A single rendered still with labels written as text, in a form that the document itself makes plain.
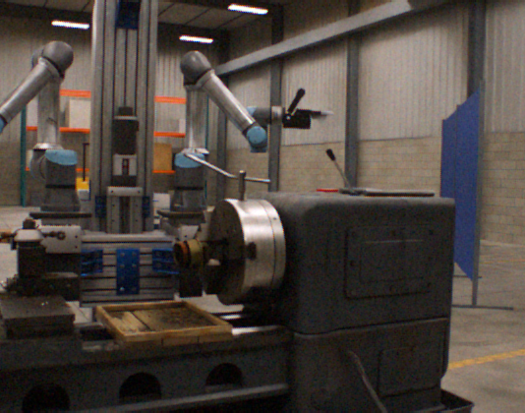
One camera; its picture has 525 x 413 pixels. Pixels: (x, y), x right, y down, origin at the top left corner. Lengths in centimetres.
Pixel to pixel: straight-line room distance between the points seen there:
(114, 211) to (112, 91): 49
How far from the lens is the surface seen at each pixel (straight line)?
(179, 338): 161
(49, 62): 234
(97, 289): 236
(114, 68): 256
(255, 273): 169
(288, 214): 176
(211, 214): 184
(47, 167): 234
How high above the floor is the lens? 131
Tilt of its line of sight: 3 degrees down
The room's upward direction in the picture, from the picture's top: 1 degrees clockwise
